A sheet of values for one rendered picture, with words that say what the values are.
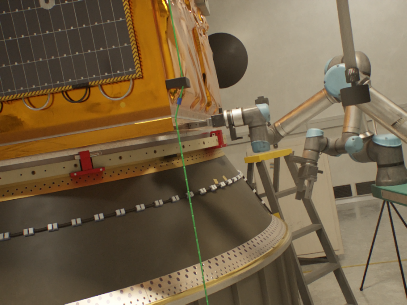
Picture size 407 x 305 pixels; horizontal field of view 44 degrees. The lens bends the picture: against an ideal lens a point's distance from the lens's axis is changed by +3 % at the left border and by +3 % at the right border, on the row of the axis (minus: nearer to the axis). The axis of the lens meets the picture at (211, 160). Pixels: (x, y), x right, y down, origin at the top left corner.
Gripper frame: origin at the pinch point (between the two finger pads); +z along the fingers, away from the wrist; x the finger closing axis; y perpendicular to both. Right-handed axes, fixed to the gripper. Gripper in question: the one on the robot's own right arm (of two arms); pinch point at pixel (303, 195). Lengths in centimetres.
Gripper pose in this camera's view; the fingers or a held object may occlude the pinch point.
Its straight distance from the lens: 230.5
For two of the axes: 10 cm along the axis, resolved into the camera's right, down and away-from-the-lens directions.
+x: -1.5, 1.1, 9.8
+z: -2.1, 9.7, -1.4
